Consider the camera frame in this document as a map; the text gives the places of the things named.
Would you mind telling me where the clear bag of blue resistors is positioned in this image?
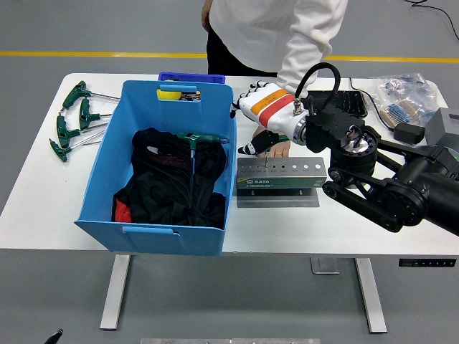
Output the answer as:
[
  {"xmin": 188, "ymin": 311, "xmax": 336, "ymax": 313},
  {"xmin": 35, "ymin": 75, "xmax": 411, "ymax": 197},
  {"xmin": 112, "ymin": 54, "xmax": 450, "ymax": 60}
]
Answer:
[{"xmin": 371, "ymin": 73, "xmax": 442, "ymax": 126}]

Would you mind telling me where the red orange cloth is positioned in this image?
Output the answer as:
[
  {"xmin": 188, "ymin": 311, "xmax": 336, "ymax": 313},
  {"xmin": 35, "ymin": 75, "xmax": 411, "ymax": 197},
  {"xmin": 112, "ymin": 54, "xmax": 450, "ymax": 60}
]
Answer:
[{"xmin": 113, "ymin": 202, "xmax": 133, "ymax": 224}]

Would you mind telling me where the white table leg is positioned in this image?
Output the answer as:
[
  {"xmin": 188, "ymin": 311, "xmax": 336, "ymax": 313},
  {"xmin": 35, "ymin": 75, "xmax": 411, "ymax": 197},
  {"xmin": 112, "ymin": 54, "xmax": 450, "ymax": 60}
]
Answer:
[
  {"xmin": 99, "ymin": 254, "xmax": 132, "ymax": 331},
  {"xmin": 353, "ymin": 257, "xmax": 389, "ymax": 334}
]

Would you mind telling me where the grey metal table bracket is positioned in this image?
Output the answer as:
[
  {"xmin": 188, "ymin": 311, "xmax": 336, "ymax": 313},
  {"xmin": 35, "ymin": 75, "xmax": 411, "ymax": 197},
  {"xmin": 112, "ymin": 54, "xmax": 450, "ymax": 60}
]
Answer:
[{"xmin": 310, "ymin": 257, "xmax": 341, "ymax": 275}]

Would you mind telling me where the small green T-handle hex key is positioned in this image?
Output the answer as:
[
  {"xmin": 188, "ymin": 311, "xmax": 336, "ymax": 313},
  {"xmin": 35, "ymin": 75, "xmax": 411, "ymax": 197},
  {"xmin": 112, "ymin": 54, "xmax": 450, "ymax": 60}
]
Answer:
[{"xmin": 263, "ymin": 133, "xmax": 292, "ymax": 168}]

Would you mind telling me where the light blue plastic storage box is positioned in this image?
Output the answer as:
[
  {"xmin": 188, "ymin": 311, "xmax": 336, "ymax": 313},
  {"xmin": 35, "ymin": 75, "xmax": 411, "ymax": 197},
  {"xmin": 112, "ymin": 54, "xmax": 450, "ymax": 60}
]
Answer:
[{"xmin": 74, "ymin": 79, "xmax": 238, "ymax": 257}]

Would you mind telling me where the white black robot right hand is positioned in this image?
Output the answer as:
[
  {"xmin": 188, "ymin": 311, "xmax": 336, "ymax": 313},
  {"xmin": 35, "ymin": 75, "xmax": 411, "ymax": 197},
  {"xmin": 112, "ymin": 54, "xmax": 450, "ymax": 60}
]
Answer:
[{"xmin": 229, "ymin": 80, "xmax": 309, "ymax": 156}]

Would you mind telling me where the dark blue plastic bin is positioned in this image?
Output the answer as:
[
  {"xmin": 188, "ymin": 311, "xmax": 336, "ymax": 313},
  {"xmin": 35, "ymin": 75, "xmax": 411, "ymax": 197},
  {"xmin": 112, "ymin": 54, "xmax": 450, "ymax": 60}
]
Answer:
[{"xmin": 158, "ymin": 71, "xmax": 227, "ymax": 85}]

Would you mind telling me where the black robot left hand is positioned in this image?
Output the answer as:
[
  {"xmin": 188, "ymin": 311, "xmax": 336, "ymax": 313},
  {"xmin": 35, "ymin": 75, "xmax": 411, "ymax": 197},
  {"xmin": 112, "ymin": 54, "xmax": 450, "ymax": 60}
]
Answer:
[{"xmin": 44, "ymin": 328, "xmax": 65, "ymax": 344}]

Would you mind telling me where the grey box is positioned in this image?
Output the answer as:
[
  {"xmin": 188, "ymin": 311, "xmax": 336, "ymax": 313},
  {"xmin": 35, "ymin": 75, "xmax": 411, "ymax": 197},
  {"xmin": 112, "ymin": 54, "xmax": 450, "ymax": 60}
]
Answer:
[{"xmin": 425, "ymin": 106, "xmax": 459, "ymax": 146}]

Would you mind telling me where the black power adapter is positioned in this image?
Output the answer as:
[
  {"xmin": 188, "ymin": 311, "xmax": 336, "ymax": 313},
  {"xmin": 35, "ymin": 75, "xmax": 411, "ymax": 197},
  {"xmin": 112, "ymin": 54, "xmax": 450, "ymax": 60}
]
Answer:
[{"xmin": 393, "ymin": 123, "xmax": 426, "ymax": 145}]

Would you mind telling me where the metal hex key stand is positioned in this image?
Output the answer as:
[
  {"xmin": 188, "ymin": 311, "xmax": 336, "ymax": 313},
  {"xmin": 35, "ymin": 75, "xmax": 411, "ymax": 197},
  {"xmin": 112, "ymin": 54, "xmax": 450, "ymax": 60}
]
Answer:
[{"xmin": 235, "ymin": 156, "xmax": 328, "ymax": 209}]

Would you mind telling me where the black table control panel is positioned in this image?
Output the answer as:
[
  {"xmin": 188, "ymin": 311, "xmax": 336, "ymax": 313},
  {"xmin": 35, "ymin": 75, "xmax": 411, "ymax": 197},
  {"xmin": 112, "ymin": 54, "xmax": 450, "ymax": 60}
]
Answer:
[{"xmin": 398, "ymin": 257, "xmax": 458, "ymax": 268}]

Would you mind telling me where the taped beige resistor strip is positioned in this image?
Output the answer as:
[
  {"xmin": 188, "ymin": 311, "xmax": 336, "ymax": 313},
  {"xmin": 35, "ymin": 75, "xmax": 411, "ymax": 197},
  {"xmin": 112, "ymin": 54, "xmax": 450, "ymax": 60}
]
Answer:
[{"xmin": 379, "ymin": 100, "xmax": 420, "ymax": 127}]

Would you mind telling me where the yellow ball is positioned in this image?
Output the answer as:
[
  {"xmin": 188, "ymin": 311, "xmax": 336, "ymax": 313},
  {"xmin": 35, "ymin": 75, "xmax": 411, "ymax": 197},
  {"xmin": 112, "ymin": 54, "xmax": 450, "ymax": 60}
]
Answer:
[{"xmin": 156, "ymin": 89, "xmax": 183, "ymax": 101}]

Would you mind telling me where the person's left hand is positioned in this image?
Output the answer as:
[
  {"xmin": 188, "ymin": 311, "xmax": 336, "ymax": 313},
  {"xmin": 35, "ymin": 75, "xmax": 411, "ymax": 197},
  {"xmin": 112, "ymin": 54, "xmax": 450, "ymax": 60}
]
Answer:
[{"xmin": 254, "ymin": 125, "xmax": 292, "ymax": 158}]

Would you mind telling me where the person's right hand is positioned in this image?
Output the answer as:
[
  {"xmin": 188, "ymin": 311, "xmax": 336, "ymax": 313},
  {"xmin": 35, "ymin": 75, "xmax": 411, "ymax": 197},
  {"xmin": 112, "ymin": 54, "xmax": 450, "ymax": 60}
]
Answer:
[{"xmin": 200, "ymin": 1, "xmax": 212, "ymax": 33}]

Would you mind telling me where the black floor cable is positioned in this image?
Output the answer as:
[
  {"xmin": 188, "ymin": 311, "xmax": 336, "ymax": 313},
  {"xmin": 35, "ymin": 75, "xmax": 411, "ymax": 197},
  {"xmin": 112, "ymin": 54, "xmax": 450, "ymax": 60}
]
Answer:
[{"xmin": 404, "ymin": 0, "xmax": 459, "ymax": 39}]

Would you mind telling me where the large green T-handle hex key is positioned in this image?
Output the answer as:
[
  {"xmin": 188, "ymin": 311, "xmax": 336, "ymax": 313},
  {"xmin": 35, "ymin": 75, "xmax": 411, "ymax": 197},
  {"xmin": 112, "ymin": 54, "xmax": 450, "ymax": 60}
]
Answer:
[{"xmin": 175, "ymin": 131, "xmax": 230, "ymax": 187}]

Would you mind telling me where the black clothing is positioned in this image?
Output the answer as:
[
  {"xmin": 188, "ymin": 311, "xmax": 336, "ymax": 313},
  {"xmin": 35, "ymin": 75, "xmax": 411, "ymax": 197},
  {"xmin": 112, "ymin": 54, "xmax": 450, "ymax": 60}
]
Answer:
[{"xmin": 113, "ymin": 128, "xmax": 229, "ymax": 230}]

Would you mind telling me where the person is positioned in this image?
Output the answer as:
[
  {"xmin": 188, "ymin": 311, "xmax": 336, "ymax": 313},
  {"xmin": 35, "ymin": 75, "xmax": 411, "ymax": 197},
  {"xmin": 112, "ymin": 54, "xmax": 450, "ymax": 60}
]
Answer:
[{"xmin": 200, "ymin": 0, "xmax": 349, "ymax": 97}]

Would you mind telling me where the black plastic tray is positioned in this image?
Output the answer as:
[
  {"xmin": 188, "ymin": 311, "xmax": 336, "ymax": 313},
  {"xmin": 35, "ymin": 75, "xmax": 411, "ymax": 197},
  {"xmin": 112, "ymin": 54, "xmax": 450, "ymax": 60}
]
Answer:
[{"xmin": 306, "ymin": 89, "xmax": 369, "ymax": 119}]

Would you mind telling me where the black adapter cord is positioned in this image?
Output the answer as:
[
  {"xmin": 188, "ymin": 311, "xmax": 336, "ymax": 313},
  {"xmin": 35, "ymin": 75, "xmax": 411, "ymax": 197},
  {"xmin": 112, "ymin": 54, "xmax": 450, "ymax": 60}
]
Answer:
[{"xmin": 349, "ymin": 77, "xmax": 395, "ymax": 132}]

